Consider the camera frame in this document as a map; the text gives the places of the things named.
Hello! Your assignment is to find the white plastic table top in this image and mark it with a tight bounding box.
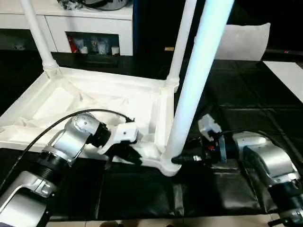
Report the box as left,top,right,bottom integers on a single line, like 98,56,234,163
0,64,183,178

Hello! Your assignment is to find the white plastic table leg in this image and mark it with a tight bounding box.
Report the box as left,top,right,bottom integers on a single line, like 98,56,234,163
162,0,237,164
165,0,197,90
19,0,62,74

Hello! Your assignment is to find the black work mat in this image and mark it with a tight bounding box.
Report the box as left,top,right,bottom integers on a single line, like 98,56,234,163
0,48,303,222

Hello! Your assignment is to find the white flat panel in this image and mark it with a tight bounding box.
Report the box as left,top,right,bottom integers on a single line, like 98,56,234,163
262,60,303,104

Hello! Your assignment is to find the grey printed cushion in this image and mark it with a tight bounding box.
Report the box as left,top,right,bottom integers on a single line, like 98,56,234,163
193,22,272,61

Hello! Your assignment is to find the white glass-door cabinet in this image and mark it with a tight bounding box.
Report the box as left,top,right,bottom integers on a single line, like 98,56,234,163
0,0,134,57

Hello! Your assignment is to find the black sofa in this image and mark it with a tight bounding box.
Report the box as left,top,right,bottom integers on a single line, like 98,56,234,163
132,0,303,61

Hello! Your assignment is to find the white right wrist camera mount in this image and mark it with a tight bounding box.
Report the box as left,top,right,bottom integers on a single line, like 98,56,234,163
197,113,228,164

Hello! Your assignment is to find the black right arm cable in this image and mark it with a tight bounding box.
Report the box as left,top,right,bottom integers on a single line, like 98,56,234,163
219,128,286,148

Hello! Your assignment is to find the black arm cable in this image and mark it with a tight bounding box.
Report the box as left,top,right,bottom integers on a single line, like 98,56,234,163
219,128,286,148
0,108,136,188

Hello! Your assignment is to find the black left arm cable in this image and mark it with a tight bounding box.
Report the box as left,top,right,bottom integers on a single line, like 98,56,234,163
0,108,136,188

